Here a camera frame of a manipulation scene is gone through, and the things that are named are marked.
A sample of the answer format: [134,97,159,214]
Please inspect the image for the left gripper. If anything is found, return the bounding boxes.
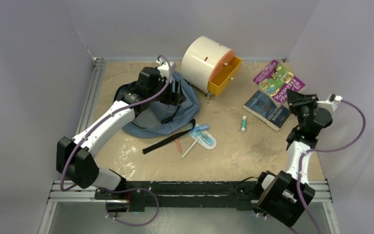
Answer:
[147,76,185,105]

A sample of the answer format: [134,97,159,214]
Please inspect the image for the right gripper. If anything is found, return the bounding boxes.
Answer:
[286,89,319,129]

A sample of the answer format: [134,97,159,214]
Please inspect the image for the purple children's book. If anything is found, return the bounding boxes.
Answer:
[253,59,306,105]

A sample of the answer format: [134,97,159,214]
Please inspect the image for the blue backpack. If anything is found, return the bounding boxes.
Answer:
[122,71,201,138]

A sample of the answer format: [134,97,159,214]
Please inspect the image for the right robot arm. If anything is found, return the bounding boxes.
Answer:
[254,90,342,228]

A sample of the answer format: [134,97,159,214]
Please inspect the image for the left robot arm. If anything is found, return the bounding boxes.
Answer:
[56,62,183,199]

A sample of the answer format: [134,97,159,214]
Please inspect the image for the blister pack with blue items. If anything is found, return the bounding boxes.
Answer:
[187,123,217,150]

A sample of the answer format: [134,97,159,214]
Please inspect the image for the dark blue book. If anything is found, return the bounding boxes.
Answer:
[243,90,291,131]

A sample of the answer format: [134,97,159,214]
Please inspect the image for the cream round drawer cabinet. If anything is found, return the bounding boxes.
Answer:
[181,36,235,93]

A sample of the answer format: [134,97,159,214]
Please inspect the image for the yellow open drawer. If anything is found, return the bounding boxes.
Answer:
[207,57,242,97]

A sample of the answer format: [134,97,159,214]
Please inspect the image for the white marker pen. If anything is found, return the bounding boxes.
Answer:
[182,138,199,158]

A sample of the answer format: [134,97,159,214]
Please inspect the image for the green white glue stick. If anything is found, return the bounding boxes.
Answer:
[241,116,247,132]

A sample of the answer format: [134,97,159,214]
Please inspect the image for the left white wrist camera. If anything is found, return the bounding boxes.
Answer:
[156,58,177,78]

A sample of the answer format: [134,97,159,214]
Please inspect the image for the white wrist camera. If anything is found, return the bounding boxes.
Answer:
[156,58,177,78]
[317,94,343,113]

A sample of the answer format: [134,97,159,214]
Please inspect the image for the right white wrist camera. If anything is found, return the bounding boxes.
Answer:
[317,94,343,113]

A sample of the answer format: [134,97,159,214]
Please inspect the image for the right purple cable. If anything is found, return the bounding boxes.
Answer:
[256,98,367,234]

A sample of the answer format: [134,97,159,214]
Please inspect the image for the purple cable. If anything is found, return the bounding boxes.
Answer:
[59,55,175,227]
[256,98,367,234]

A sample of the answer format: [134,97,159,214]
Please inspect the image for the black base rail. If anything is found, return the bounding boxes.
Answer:
[95,180,265,212]

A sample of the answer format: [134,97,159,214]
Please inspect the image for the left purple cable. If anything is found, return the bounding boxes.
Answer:
[59,55,175,227]

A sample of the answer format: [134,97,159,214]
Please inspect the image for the aluminium frame rail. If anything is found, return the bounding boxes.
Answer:
[48,180,333,202]

